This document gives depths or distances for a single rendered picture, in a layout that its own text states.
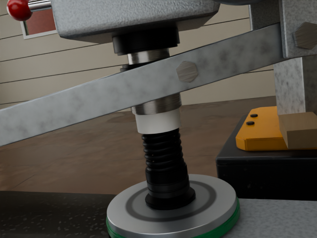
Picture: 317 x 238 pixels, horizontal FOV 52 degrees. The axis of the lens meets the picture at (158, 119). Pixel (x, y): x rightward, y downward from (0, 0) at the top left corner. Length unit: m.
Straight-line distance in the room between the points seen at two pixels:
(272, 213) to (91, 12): 0.39
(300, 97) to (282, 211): 0.63
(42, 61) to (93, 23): 7.56
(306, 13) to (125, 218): 0.37
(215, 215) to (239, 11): 6.11
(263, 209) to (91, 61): 6.89
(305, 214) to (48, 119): 0.40
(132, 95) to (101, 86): 0.04
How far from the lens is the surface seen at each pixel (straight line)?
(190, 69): 0.44
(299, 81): 1.13
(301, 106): 1.14
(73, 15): 0.41
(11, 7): 0.47
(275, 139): 1.03
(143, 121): 0.49
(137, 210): 0.54
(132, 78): 0.45
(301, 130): 0.91
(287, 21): 0.44
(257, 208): 0.57
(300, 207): 0.57
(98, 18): 0.41
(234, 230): 0.51
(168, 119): 0.48
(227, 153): 1.04
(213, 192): 0.56
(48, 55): 7.85
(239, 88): 6.54
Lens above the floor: 1.07
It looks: 11 degrees down
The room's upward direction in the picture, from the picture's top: 9 degrees counter-clockwise
